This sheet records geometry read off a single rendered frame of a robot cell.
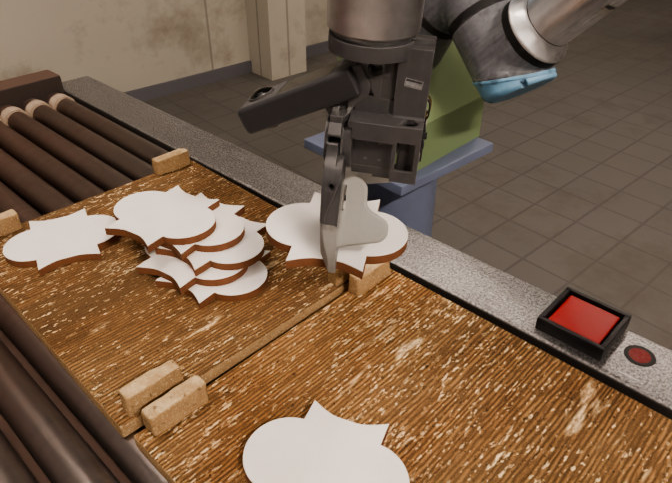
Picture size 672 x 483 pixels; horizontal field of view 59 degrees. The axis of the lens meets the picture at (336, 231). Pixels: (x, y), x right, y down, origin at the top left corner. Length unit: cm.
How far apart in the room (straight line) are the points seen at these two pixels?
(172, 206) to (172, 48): 328
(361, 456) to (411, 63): 32
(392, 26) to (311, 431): 34
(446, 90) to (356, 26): 70
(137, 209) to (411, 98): 41
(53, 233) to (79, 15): 296
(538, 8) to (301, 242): 52
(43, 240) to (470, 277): 55
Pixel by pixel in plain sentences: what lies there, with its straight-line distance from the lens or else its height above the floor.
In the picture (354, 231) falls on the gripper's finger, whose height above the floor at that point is 109.
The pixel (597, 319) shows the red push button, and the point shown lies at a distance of 74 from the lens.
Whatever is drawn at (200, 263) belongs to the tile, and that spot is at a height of 97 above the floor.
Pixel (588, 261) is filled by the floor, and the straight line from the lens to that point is 252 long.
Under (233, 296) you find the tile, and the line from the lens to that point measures 69.
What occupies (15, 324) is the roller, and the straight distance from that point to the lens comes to 78.
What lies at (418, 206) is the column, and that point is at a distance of 121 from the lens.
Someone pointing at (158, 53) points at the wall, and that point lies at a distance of 399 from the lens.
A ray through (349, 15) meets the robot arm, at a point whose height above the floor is 127.
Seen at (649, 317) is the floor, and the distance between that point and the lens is 234.
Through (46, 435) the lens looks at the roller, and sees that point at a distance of 64.
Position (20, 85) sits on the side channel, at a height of 95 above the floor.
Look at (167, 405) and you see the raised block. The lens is 57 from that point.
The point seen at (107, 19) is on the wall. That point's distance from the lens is 382.
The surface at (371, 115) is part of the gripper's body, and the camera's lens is 51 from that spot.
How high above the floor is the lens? 138
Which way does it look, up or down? 33 degrees down
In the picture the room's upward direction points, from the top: straight up
